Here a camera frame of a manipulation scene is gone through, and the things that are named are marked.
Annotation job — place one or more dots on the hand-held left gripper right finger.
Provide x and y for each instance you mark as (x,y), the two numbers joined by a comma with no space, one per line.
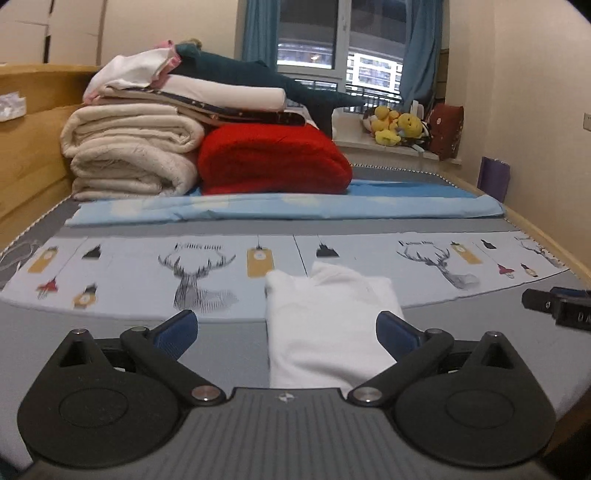
(395,330)

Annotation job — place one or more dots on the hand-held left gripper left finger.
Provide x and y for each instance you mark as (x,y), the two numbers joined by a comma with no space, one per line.
(178,330)

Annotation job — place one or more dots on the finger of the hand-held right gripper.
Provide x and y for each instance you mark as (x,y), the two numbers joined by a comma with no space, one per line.
(540,304)

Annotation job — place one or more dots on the white shirt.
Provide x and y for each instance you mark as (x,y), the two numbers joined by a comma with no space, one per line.
(323,323)

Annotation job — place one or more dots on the purple box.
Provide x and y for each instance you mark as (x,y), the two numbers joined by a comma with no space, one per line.
(494,180)

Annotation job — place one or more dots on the light blue sheet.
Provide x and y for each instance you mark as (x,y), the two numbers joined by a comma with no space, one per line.
(277,207)

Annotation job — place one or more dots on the window sill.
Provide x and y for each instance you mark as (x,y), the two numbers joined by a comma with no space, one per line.
(360,150)

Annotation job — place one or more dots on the cream folded quilt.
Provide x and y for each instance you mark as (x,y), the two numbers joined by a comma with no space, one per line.
(129,147)

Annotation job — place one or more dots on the dark red cushion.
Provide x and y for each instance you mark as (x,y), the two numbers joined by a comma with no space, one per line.
(445,131)

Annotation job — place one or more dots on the red folded blanket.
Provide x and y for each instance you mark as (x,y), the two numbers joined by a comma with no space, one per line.
(272,157)

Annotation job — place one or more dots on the yellow plush toy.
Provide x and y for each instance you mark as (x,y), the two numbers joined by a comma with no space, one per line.
(387,124)
(410,124)

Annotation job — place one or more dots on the white plastic object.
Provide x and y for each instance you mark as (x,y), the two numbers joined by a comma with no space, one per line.
(418,110)

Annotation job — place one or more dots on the white and pink cloth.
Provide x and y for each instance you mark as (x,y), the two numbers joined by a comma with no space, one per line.
(129,69)

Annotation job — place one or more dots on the dark teal shark plush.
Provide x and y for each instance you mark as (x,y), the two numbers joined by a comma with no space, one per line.
(240,71)

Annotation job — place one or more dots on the tissue pack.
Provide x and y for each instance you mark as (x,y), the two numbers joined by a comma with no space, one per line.
(11,106)

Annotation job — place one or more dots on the blue curtain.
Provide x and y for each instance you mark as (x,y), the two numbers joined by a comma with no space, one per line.
(261,37)
(422,50)

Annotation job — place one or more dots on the tan plush toy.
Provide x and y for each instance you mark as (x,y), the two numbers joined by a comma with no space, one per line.
(194,44)

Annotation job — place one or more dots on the window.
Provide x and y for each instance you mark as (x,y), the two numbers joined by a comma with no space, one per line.
(341,46)

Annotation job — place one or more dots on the cream wardrobe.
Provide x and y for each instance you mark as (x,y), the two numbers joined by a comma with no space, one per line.
(69,27)

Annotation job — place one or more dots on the wall outlet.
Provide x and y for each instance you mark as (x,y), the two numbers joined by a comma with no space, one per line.
(587,121)

